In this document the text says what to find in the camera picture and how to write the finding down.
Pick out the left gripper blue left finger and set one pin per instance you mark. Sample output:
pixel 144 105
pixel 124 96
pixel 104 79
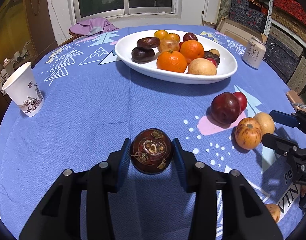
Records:
pixel 123 163

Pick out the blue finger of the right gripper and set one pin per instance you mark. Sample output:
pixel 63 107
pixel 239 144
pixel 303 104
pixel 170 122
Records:
pixel 280 145
pixel 284 118

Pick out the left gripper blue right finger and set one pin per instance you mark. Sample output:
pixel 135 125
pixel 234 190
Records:
pixel 179 161

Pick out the pale tan fruit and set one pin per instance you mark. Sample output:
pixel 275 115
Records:
pixel 266 122

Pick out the speckled tan round fruit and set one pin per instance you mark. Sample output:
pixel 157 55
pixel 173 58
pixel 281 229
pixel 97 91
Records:
pixel 248 134

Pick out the dark purple plum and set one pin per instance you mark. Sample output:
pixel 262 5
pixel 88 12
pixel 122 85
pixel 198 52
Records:
pixel 225 108

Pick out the small brown longan fruit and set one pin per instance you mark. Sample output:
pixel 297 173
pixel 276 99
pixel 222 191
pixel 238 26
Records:
pixel 214 51

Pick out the large tan round fruit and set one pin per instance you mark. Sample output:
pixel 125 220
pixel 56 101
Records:
pixel 202 66

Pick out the dark mangosteen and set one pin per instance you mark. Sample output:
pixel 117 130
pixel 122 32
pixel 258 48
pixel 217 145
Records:
pixel 210 55

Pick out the large orange mandarin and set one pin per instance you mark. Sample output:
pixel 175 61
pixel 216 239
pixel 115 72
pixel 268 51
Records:
pixel 172 61

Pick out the brown speckled persimmon fruit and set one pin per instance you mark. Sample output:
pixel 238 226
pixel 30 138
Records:
pixel 166 45

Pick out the dark red plum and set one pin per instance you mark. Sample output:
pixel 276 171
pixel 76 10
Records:
pixel 189 36

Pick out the small yellow-orange tomato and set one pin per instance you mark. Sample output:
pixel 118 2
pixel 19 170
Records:
pixel 172 36

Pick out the person right hand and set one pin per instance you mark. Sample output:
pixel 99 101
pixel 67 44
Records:
pixel 303 190

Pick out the blue patterned tablecloth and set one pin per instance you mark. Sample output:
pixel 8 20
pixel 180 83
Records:
pixel 93 102

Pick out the white beverage can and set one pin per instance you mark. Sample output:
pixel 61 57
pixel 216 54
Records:
pixel 254 53

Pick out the shelf with stacked boxes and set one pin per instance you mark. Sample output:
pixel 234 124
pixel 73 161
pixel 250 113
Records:
pixel 284 24

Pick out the white oval plate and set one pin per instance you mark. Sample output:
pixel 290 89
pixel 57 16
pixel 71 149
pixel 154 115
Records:
pixel 226 68

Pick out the white paper cup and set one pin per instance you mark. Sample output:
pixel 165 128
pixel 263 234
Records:
pixel 22 88

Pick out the wooden chair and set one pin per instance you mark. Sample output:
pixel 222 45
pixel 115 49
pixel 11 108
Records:
pixel 72 38

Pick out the purple jacket on chair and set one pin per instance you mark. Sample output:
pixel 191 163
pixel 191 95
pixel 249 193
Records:
pixel 92 26

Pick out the wooden glass cabinet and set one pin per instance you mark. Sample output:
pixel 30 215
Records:
pixel 25 24

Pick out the framed board against wall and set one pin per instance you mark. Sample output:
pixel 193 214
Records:
pixel 239 32

